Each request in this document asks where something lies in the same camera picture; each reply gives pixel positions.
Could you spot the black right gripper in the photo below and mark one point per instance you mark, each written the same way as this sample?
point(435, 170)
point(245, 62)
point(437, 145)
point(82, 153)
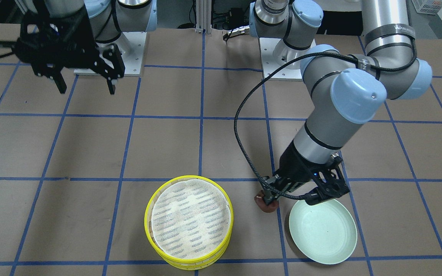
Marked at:
point(110, 64)

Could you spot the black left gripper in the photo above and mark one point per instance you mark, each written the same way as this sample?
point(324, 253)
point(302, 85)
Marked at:
point(291, 161)

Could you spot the aluminium frame post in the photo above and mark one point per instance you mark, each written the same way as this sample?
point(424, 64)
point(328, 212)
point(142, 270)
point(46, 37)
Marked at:
point(203, 16)

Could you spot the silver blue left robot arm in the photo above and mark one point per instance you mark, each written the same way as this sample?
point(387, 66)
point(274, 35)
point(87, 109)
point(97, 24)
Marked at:
point(346, 91)

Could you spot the light green plate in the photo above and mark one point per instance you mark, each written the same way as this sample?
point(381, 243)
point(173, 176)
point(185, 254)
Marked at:
point(325, 233)

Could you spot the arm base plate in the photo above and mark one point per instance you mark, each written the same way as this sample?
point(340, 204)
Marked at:
point(132, 48)
point(275, 53)

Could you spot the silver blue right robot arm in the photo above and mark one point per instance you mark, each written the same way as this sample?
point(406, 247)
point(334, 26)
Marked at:
point(108, 18)

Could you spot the yellow bamboo steamer basket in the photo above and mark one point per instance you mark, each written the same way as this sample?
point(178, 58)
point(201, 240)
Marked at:
point(189, 216)

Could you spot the brown steamed bun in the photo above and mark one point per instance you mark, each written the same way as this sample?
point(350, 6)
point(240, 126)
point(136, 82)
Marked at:
point(267, 208)

